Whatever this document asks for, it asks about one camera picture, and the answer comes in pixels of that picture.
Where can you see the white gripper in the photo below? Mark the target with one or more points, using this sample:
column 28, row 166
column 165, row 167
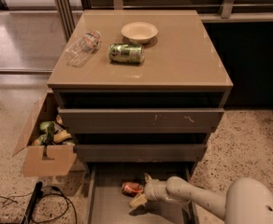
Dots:
column 152, row 189

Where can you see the red coke can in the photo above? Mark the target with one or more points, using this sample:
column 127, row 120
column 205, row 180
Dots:
column 132, row 189

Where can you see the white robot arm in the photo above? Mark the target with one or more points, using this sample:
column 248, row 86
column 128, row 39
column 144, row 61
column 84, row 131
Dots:
column 247, row 200

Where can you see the grey open bottom drawer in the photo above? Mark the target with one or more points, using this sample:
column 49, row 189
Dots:
column 108, row 205

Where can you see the grey middle drawer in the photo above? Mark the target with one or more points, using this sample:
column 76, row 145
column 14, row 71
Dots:
column 140, row 153

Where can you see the grey top drawer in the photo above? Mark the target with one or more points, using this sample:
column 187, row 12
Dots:
column 166, row 120

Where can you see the grey drawer cabinet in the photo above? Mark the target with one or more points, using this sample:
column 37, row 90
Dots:
column 181, row 69

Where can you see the green soda can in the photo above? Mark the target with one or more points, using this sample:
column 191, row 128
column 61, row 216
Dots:
column 126, row 53

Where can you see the yellow item in box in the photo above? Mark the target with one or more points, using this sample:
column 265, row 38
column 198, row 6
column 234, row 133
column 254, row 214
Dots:
column 61, row 136

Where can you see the black power strip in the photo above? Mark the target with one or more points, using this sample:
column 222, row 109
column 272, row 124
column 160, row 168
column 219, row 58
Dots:
column 37, row 193

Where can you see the cardboard box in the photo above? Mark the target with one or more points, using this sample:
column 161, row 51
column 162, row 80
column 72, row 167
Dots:
column 40, row 160

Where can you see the green snack bag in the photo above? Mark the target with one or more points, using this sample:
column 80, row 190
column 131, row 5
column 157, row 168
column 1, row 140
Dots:
column 48, row 130

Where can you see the clear plastic water bottle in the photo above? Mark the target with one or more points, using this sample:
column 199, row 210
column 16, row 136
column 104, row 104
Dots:
column 80, row 52

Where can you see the white bowl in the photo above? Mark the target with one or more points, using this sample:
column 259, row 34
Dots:
column 139, row 32

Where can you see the metal window frame rail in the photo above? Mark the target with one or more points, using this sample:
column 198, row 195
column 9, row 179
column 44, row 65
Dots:
column 227, row 0

